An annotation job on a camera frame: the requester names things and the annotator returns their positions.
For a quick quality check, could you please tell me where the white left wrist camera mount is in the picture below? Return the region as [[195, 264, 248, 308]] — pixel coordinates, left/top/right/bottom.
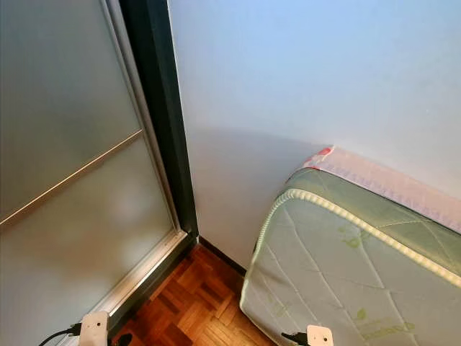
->
[[79, 311, 109, 346]]

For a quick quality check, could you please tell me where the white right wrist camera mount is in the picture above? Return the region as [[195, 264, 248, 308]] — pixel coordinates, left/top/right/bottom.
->
[[307, 325, 334, 346]]

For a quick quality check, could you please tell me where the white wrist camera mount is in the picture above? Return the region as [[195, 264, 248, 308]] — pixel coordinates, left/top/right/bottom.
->
[[79, 311, 109, 346], [307, 325, 334, 346]]

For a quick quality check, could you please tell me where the dark green door frame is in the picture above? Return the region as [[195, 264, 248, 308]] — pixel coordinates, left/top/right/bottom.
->
[[108, 0, 200, 329]]

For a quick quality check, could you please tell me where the pink patterned bed cover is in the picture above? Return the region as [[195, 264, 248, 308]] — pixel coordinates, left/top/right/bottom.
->
[[303, 146, 461, 235]]

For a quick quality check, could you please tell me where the green white quilted mattress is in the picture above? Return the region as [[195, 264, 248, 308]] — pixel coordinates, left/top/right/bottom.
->
[[239, 167, 461, 346]]

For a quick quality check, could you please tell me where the frosted glass sliding door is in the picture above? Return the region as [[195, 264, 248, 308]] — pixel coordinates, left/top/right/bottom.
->
[[0, 0, 192, 346]]

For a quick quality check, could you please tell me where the dark wooden skirting board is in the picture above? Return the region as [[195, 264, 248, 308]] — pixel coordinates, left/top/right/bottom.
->
[[197, 236, 249, 278]]

